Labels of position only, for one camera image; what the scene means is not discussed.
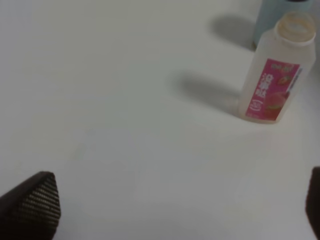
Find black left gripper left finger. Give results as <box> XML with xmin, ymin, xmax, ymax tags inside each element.
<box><xmin>0</xmin><ymin>171</ymin><xmax>61</xmax><ymax>240</ymax></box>

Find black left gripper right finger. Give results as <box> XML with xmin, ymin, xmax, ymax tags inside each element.
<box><xmin>305</xmin><ymin>166</ymin><xmax>320</xmax><ymax>240</ymax></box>

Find clear bottle with pink label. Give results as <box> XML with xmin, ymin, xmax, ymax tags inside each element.
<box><xmin>238</xmin><ymin>11</ymin><xmax>316</xmax><ymax>124</ymax></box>

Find teal plastic cup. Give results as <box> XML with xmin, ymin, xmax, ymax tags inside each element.
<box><xmin>252</xmin><ymin>0</ymin><xmax>314</xmax><ymax>48</ymax></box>

